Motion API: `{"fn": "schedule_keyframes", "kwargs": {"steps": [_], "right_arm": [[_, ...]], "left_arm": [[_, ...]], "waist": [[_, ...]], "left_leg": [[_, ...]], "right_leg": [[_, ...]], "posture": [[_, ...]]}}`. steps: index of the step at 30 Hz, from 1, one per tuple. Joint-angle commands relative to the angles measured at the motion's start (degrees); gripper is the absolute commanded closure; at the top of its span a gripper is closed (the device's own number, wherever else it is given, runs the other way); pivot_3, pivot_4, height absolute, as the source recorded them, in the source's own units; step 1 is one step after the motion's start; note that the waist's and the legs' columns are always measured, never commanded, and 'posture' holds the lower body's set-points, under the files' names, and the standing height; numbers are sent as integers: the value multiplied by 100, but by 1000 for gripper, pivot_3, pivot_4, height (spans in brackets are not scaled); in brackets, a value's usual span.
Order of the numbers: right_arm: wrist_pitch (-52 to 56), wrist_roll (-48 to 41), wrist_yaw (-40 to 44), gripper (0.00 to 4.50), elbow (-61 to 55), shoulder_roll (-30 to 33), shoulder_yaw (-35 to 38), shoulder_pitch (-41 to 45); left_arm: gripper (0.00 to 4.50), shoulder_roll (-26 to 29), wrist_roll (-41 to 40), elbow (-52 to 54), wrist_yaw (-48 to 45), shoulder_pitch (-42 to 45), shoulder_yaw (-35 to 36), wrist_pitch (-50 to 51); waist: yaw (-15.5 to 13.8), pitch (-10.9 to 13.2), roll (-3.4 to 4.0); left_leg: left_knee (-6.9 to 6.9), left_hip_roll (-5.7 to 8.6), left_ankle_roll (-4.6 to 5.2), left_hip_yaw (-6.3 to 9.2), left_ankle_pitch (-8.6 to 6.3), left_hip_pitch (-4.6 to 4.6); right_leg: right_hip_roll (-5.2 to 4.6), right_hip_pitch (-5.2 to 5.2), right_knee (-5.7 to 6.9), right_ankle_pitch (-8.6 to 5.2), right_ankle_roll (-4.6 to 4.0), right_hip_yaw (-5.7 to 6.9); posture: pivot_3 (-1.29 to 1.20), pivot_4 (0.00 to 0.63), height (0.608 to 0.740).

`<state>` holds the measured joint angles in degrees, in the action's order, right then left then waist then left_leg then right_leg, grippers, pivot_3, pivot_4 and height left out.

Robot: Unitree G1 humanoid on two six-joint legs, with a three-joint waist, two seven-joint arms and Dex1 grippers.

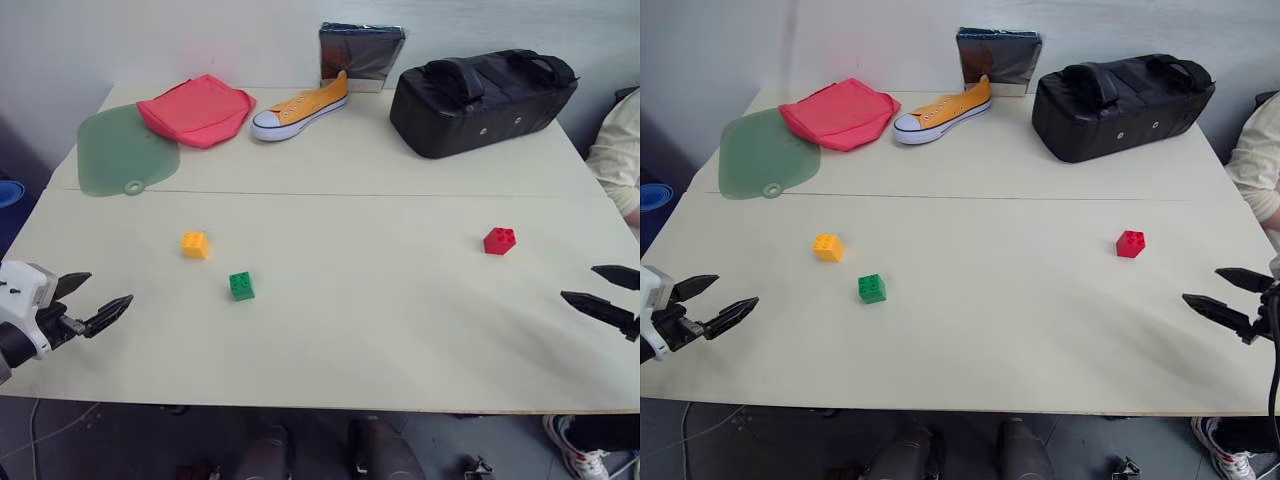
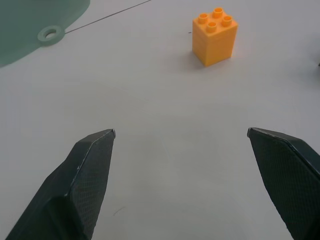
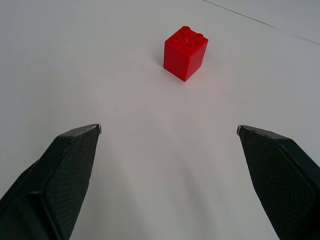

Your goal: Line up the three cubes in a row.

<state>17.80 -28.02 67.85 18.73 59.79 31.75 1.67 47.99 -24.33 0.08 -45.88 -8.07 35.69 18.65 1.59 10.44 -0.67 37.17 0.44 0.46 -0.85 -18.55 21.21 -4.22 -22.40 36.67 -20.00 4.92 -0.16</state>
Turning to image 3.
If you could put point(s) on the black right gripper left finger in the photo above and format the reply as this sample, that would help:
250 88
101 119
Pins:
57 180

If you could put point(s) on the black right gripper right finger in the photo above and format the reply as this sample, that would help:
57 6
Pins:
280 180

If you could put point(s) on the red toy brick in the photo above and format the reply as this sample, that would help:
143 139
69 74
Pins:
185 55

